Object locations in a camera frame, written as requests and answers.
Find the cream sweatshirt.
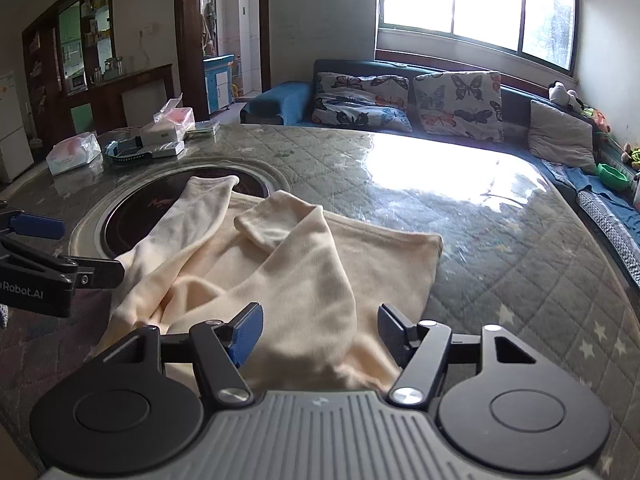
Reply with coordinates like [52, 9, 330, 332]
[100, 177, 444, 392]

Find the white refrigerator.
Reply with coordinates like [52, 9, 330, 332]
[0, 73, 34, 184]

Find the pink white tissue pack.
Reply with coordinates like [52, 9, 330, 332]
[46, 132, 101, 176]

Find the round black induction cooktop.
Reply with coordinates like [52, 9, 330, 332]
[68, 157, 290, 258]

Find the teal black brush device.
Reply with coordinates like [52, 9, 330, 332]
[103, 136, 153, 167]

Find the dark wooden cabinet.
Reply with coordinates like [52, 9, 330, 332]
[22, 0, 178, 144]

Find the grey quilted star table cover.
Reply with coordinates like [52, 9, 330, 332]
[1, 125, 639, 479]

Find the white flat box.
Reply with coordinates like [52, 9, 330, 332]
[138, 122, 186, 158]

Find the pink tissue box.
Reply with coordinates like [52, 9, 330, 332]
[153, 94, 195, 132]

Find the blue blanket on sofa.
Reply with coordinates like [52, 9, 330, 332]
[542, 160, 639, 234]

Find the blue white small cabinet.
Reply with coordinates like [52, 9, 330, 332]
[203, 54, 234, 114]

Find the blue corner sofa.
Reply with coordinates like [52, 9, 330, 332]
[240, 60, 639, 283]

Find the grey plain cushion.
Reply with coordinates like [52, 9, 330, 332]
[528, 101, 597, 174]

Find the right butterfly pillow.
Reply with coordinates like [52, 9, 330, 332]
[413, 72, 503, 143]

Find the butterfly pillow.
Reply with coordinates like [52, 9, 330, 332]
[413, 72, 503, 143]
[311, 72, 412, 133]

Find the left butterfly pillow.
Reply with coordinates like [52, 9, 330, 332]
[311, 72, 412, 133]

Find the green plastic bowl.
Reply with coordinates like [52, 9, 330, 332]
[597, 162, 631, 192]

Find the colourful plush toys pile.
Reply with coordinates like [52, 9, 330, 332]
[582, 106, 639, 172]

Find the panda plush toy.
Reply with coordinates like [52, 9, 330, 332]
[548, 80, 584, 113]

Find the large bright window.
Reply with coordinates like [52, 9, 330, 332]
[380, 0, 578, 74]

